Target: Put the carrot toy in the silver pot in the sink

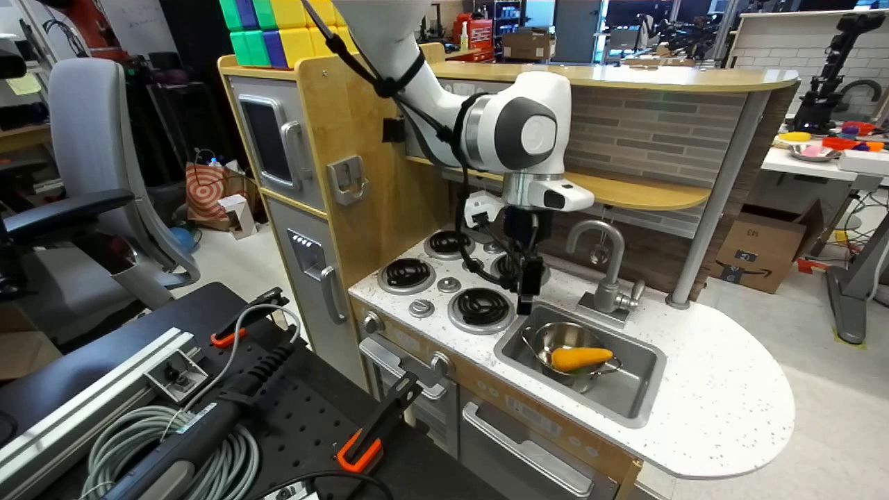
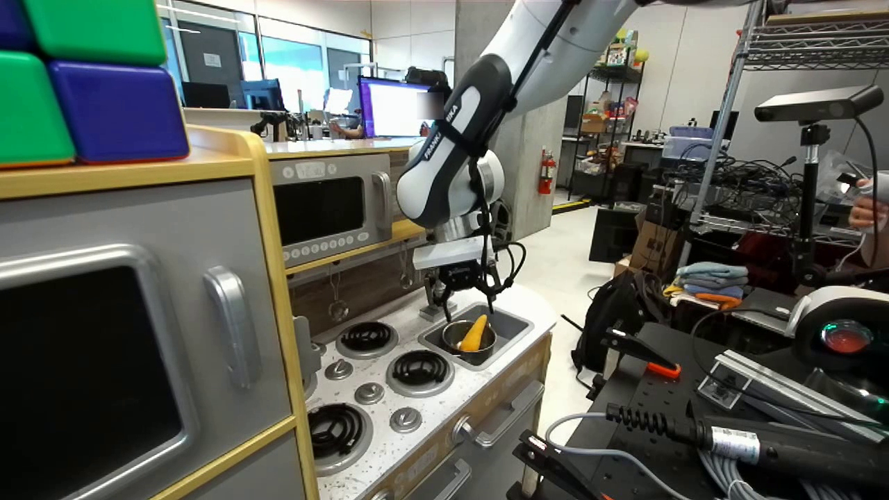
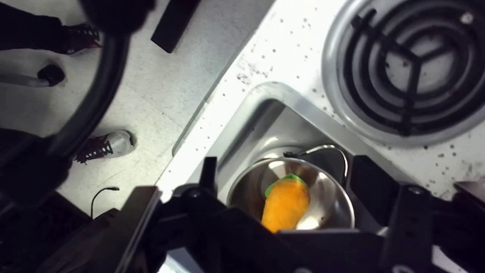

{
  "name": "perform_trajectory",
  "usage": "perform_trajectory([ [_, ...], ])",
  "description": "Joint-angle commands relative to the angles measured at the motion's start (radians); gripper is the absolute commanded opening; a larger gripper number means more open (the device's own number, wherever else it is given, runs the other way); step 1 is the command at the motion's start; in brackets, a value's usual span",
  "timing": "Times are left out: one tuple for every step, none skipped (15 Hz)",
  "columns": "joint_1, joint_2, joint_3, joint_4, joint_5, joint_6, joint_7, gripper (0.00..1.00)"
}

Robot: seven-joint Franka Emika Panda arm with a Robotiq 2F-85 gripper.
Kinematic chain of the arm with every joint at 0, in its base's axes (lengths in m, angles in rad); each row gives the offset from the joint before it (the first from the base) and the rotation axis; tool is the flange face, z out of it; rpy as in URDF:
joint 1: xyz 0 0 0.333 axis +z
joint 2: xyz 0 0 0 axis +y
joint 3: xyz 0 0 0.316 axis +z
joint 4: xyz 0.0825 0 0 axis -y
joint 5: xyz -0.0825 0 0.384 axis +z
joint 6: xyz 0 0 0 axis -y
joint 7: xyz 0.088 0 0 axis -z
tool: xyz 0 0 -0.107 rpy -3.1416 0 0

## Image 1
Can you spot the silver toy water dispenser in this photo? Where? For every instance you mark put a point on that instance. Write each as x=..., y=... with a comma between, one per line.
x=347, y=180

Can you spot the silver toy faucet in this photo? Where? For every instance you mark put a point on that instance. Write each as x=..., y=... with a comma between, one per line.
x=612, y=278

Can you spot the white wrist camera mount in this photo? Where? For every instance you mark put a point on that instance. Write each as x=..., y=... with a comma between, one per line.
x=483, y=208

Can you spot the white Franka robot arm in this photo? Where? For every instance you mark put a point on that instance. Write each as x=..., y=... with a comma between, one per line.
x=519, y=128

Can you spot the black background robot arm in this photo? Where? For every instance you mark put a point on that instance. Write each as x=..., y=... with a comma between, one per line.
x=830, y=72

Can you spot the stack of coloured foam blocks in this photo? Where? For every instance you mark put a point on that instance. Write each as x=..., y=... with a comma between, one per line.
x=278, y=37

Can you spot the wooden toy kitchen unit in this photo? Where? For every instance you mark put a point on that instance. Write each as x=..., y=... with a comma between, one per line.
x=363, y=140

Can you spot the small black wall box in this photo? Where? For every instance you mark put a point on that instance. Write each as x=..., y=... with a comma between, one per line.
x=394, y=128

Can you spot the small silver stove knob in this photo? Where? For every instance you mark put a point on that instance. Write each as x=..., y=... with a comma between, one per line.
x=449, y=283
x=422, y=310

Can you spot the brown cardboard box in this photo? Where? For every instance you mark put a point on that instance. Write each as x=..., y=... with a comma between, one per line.
x=760, y=251

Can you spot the aluminium extrusion rail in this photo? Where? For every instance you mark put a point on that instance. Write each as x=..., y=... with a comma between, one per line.
x=92, y=390

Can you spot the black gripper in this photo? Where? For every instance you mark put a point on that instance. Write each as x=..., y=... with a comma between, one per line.
x=522, y=235

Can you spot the red white patterned bag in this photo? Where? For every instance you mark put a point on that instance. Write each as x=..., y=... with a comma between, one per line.
x=208, y=193

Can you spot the orange carrot toy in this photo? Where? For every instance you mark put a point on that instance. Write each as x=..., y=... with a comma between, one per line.
x=580, y=355

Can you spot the black toy stove burner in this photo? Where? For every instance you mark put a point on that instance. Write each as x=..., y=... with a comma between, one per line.
x=447, y=244
x=483, y=310
x=406, y=272

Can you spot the white background desk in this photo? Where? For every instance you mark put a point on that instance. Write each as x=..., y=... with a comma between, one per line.
x=835, y=166

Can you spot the black clamp orange grip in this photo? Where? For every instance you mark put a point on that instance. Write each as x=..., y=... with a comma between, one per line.
x=370, y=435

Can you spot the black clamp orange trigger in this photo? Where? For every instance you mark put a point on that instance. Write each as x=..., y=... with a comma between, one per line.
x=242, y=322

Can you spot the silver oven knob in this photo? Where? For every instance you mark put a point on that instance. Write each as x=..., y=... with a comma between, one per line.
x=370, y=322

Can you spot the silver metal pot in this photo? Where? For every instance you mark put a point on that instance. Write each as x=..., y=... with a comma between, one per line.
x=542, y=337

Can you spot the steel toy sink basin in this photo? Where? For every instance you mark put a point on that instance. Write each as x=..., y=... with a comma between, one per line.
x=641, y=385

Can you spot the grey office chair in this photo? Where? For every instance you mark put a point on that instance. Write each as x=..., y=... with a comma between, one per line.
x=92, y=140

